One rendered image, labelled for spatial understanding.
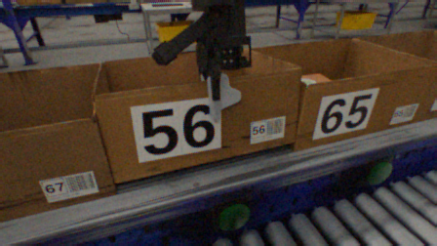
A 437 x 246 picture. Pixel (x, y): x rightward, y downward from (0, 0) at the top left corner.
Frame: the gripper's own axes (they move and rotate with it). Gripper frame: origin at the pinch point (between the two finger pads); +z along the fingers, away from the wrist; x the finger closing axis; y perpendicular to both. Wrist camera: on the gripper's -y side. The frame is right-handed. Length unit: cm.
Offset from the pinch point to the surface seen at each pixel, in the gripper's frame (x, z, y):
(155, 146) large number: 0.3, 3.9, -11.1
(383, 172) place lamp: -4.0, 20.4, 41.1
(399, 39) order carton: 26, -9, 81
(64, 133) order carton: -1.7, -1.9, -24.1
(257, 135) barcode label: 0.6, 5.9, 9.6
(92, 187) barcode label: 1.1, 9.6, -23.0
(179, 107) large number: -0.7, -2.8, -5.9
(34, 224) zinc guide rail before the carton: -0.9, 12.6, -32.2
